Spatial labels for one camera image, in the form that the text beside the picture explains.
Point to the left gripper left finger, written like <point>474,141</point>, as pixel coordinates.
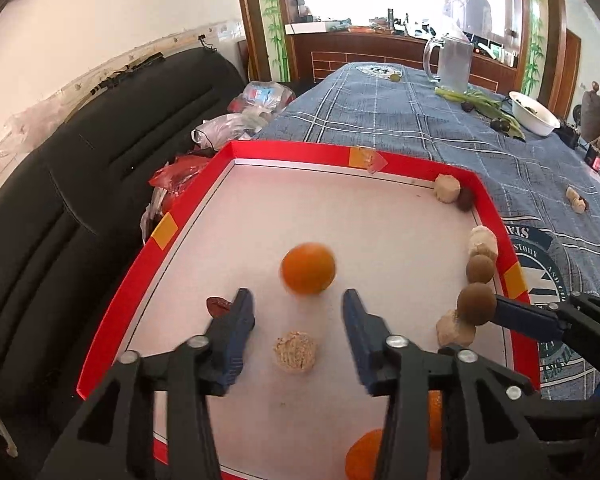
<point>111,436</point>

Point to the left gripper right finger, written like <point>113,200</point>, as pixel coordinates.
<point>483,436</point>

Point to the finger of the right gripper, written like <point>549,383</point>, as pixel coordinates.
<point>555,427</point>
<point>575,322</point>

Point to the beige pastry block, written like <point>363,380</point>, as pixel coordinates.
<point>447,188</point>
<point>451,329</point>

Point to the beige pastry cube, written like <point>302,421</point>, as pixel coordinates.
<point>483,242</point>
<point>577,202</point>

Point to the brown kiwi fruit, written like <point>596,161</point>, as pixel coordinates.
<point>480,269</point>
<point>476,304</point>

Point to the dark red jujube date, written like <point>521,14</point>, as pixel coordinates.
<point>218,306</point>

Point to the orange tangerine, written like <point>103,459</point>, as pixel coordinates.
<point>362,456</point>
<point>308,269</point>

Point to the round beige pastry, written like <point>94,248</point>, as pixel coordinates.
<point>295,352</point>

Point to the red shallow box lid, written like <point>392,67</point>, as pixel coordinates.
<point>298,225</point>

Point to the blue plaid tablecloth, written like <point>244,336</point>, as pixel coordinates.
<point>558,249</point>

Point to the black red-label canister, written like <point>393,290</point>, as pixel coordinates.
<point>592,158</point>

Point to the black pot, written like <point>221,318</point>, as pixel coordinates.
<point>569,136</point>

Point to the white bowl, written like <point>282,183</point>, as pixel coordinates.
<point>533,115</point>

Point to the black sofa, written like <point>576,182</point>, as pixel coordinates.
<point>70,229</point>

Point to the green vegetable leaves pile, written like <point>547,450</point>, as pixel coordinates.
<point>491,109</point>

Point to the clear glass mug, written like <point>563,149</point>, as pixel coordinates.
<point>454,62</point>

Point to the plastic bags pile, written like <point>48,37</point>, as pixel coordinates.
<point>247,114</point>

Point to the wooden cabinet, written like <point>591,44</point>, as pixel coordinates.
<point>316,55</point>

